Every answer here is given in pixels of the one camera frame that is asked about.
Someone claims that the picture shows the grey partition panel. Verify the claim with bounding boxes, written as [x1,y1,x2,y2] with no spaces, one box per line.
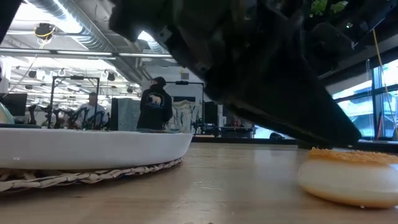
[110,97,142,131]

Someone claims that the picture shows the white round plate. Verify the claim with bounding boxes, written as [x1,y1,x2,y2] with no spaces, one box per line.
[0,128,193,170]

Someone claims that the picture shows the black background robot arms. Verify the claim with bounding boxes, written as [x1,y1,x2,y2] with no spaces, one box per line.
[27,104,109,130]

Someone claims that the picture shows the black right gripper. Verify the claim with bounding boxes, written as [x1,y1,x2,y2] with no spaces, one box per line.
[109,0,312,82]

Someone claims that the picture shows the black metal frame stand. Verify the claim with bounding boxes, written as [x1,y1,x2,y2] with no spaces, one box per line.
[48,75,101,130]
[164,80,206,131]

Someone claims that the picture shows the silver ventilation duct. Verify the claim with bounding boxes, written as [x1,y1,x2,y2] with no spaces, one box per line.
[27,0,147,82]

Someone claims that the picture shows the orange crumb topped donut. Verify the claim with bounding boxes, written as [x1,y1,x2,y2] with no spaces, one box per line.
[297,147,398,209]

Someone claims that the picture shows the woven straw placemat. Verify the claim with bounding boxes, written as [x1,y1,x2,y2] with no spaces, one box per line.
[0,157,184,194]

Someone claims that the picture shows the coiled yellow ceiling cable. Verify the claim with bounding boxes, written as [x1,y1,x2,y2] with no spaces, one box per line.
[34,23,56,40]

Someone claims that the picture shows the black plant pot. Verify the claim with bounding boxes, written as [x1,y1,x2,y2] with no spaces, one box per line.
[297,139,335,150]

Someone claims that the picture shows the white green patterned cloth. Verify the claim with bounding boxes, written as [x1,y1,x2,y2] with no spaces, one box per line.
[167,99,203,134]

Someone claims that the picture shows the green frosted donut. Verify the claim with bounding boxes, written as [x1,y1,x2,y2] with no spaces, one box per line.
[0,102,16,125]

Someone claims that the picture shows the thin yellow cable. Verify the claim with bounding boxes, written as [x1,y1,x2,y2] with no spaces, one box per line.
[372,29,398,128]

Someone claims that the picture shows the long ceiling light bar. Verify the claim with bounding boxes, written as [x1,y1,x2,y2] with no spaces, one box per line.
[0,48,174,60]

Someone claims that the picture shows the green leafy small tree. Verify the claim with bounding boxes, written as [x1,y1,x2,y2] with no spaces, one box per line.
[310,0,348,16]

